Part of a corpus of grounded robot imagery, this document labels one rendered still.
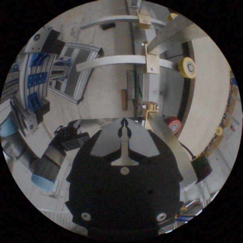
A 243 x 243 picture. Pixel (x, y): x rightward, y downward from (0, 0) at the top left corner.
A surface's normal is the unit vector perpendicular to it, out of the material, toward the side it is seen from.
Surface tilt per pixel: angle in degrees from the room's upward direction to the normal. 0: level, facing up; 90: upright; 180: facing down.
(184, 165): 90
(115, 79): 0
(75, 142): 30
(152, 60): 0
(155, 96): 0
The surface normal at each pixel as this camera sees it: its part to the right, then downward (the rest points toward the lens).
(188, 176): -0.05, -0.85
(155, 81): -0.03, 0.52
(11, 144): 0.94, 0.22
